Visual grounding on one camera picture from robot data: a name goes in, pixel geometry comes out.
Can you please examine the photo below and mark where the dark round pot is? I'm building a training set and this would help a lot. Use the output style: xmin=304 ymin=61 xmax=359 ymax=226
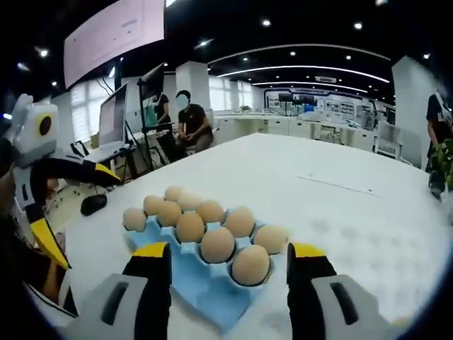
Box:
xmin=428 ymin=176 xmax=447 ymax=201

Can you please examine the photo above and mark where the green plant in white vase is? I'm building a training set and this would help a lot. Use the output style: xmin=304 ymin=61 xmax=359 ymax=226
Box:
xmin=426 ymin=140 xmax=453 ymax=185

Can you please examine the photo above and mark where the white table cable cover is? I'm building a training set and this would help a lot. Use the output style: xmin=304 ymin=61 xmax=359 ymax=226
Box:
xmin=297 ymin=172 xmax=386 ymax=199

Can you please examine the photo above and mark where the black computer mouse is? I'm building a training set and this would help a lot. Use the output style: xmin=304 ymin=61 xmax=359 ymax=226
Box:
xmin=80 ymin=193 xmax=108 ymax=217

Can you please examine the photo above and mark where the large wall screen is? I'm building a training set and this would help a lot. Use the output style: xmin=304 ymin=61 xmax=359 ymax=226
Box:
xmin=63 ymin=0 xmax=166 ymax=89

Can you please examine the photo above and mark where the person's left hand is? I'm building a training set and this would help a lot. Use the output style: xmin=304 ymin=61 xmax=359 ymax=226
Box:
xmin=44 ymin=176 xmax=60 ymax=199

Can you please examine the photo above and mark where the white table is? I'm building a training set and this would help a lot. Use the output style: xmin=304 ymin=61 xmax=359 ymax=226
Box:
xmin=65 ymin=132 xmax=453 ymax=340

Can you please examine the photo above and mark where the teal bag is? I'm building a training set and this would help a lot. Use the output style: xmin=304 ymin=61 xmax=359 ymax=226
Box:
xmin=144 ymin=101 xmax=159 ymax=125

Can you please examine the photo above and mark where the white dimpled foam board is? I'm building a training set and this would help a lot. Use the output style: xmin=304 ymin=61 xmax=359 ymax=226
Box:
xmin=275 ymin=212 xmax=443 ymax=330

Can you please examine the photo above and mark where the group of tan eggs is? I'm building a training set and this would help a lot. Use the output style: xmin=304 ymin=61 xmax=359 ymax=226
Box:
xmin=122 ymin=186 xmax=289 ymax=287

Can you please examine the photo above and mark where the white office desk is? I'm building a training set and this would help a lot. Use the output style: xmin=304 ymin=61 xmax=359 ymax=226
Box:
xmin=76 ymin=141 xmax=142 ymax=167

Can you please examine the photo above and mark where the black monitor on tripod stand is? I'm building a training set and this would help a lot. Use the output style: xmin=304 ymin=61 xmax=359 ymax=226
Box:
xmin=137 ymin=62 xmax=176 ymax=174

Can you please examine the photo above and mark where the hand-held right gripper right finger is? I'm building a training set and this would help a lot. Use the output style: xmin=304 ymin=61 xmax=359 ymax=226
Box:
xmin=285 ymin=242 xmax=396 ymax=340

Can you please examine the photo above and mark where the blue egg tray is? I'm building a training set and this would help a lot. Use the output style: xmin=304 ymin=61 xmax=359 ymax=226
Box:
xmin=123 ymin=208 xmax=280 ymax=330

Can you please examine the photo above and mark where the white slatted chair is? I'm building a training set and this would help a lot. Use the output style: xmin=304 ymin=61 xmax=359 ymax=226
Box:
xmin=374 ymin=122 xmax=404 ymax=159

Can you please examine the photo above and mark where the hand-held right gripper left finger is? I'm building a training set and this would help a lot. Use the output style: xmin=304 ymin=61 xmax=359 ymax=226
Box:
xmin=79 ymin=242 xmax=173 ymax=340

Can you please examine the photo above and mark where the long white counter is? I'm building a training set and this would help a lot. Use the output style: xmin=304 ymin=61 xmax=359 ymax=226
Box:
xmin=215 ymin=113 xmax=376 ymax=146

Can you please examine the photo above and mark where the silver computer monitor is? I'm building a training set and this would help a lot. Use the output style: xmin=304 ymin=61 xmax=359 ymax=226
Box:
xmin=97 ymin=81 xmax=129 ymax=148

